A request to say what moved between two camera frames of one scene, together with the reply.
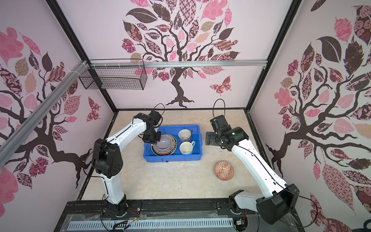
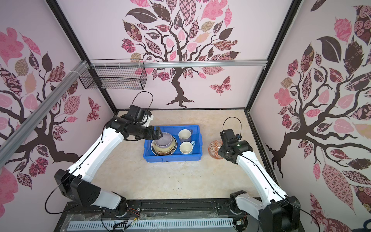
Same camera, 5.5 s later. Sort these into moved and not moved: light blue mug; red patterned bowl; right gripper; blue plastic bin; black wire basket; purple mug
Moved: right gripper; red patterned bowl
Not moved: blue plastic bin; black wire basket; purple mug; light blue mug
